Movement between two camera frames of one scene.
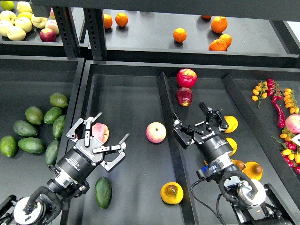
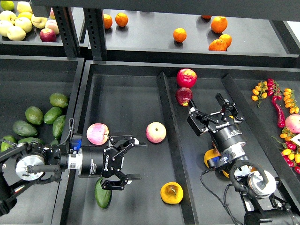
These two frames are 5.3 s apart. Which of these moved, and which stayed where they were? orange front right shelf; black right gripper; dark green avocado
Moved: black right gripper
Stayed: dark green avocado; orange front right shelf
